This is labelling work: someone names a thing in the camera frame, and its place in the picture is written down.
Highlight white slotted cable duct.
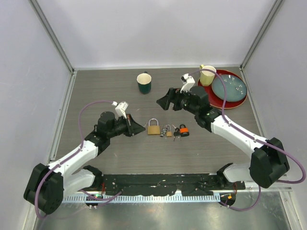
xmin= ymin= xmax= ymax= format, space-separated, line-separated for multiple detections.
xmin=62 ymin=193 xmax=221 ymax=204

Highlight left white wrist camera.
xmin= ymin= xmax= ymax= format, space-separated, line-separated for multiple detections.
xmin=112 ymin=101 xmax=129 ymax=119

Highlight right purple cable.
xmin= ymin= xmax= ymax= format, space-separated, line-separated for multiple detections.
xmin=190 ymin=69 xmax=307 ymax=212

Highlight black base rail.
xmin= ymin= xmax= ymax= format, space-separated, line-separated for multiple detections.
xmin=98 ymin=173 xmax=246 ymax=196

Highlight orange black padlock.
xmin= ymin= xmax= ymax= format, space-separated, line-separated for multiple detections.
xmin=179 ymin=124 xmax=189 ymax=137

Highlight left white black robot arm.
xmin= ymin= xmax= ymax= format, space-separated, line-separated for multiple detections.
xmin=24 ymin=112 xmax=145 ymax=215

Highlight blue ceramic plate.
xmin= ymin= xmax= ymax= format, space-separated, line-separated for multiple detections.
xmin=211 ymin=74 xmax=247 ymax=102

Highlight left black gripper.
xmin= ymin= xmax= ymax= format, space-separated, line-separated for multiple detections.
xmin=107 ymin=114 xmax=145 ymax=138

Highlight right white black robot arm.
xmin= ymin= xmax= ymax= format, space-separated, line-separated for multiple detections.
xmin=156 ymin=86 xmax=290 ymax=189

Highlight small brass long-shackle padlock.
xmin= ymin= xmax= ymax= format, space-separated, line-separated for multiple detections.
xmin=165 ymin=125 xmax=173 ymax=137

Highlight dark green mug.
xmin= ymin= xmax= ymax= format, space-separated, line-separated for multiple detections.
xmin=136 ymin=71 xmax=152 ymax=94

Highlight keys with panda keychain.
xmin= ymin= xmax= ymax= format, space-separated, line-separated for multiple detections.
xmin=160 ymin=126 xmax=167 ymax=137

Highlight red round tray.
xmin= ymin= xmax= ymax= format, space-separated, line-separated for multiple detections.
xmin=204 ymin=69 xmax=247 ymax=109

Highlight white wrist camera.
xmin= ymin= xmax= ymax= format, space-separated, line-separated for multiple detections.
xmin=180 ymin=73 xmax=195 ymax=93
xmin=112 ymin=101 xmax=129 ymax=119

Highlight black-headed keys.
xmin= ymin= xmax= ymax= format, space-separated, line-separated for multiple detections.
xmin=172 ymin=125 xmax=181 ymax=140

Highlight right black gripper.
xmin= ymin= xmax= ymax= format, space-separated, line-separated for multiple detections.
xmin=157 ymin=87 xmax=199 ymax=115

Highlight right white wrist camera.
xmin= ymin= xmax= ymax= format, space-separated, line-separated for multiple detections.
xmin=180 ymin=73 xmax=195 ymax=93

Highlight large brass padlock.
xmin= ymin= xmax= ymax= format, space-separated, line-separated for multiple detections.
xmin=147 ymin=118 xmax=160 ymax=135

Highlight yellow mug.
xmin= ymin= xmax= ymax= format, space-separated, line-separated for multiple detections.
xmin=200 ymin=65 xmax=216 ymax=86

